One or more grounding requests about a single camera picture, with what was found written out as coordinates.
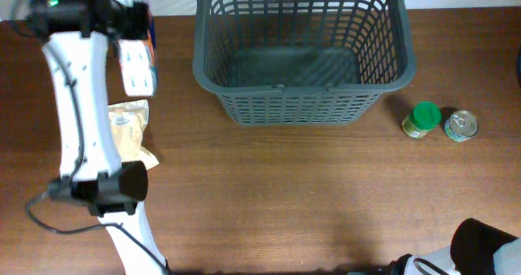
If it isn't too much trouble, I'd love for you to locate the white tissue multipack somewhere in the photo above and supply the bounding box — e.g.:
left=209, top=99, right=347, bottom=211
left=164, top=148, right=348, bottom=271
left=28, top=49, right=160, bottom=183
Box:
left=117, top=6, right=159, bottom=98

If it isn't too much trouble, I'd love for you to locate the beige snack bag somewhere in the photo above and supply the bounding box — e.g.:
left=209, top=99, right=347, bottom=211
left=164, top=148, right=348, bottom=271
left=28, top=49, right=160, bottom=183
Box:
left=108, top=99, right=159, bottom=170

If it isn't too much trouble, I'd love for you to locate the grey plastic basket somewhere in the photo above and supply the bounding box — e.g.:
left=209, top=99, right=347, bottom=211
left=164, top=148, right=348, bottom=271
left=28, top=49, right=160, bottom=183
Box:
left=192, top=0, right=417, bottom=125

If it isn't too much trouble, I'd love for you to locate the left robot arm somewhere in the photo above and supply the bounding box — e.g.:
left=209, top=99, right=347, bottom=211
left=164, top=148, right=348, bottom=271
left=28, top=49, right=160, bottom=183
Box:
left=25, top=0, right=169, bottom=274

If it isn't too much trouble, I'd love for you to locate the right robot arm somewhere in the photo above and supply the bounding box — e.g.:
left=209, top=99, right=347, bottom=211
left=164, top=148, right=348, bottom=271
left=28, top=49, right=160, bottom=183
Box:
left=382, top=218, right=520, bottom=275

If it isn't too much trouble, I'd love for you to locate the green-lid spice jar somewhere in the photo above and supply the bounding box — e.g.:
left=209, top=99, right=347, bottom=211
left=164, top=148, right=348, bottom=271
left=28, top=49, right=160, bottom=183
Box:
left=401, top=102, right=442, bottom=139

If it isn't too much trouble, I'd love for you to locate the metal tin can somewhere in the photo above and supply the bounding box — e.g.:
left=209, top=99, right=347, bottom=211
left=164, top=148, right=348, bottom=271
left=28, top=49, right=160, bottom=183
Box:
left=444, top=110, right=479, bottom=142

